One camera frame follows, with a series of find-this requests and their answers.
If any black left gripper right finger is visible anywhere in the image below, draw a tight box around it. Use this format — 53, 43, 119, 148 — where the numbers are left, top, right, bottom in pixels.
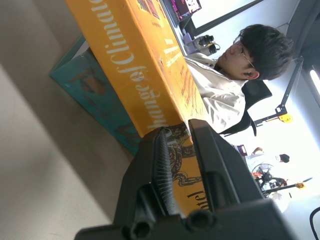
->
187, 118, 265, 214

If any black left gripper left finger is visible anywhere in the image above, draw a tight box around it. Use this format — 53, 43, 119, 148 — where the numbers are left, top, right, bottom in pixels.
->
112, 127, 181, 227

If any orange hardcover book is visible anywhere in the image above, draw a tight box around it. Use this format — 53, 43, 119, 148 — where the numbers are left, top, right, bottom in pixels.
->
65, 0, 211, 219

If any teal illustrated book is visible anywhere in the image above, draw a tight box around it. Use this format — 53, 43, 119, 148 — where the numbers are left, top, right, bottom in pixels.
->
48, 34, 142, 156

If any person in white shirt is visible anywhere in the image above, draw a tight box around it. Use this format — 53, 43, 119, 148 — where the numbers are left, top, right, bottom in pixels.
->
246, 146, 291, 176

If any black office chair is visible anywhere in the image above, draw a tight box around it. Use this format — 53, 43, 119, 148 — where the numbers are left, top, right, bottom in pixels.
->
219, 79, 273, 138

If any seated man with glasses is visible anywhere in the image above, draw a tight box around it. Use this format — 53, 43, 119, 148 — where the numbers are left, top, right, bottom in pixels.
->
183, 23, 295, 134

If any computer monitor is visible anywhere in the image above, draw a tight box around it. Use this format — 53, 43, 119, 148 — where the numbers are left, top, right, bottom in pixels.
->
159, 0, 203, 23

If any black cable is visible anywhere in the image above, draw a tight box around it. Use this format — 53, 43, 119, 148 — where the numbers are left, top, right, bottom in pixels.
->
308, 206, 320, 240

